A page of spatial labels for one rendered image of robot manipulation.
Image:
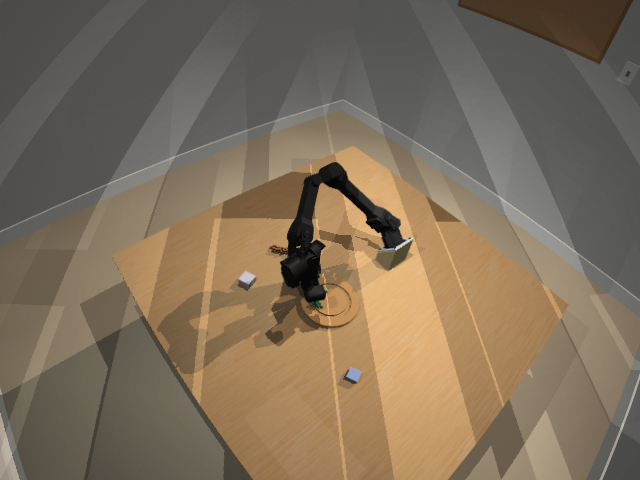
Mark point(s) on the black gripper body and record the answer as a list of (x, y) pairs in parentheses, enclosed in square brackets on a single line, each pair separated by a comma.
[(313, 291)]

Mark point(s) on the white cube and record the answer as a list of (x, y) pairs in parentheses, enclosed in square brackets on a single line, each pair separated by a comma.
[(247, 279)]

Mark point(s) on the light blue block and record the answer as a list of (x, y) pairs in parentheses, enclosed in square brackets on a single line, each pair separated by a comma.
[(353, 375)]

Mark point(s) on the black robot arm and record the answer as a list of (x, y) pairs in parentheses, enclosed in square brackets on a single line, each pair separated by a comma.
[(301, 231)]

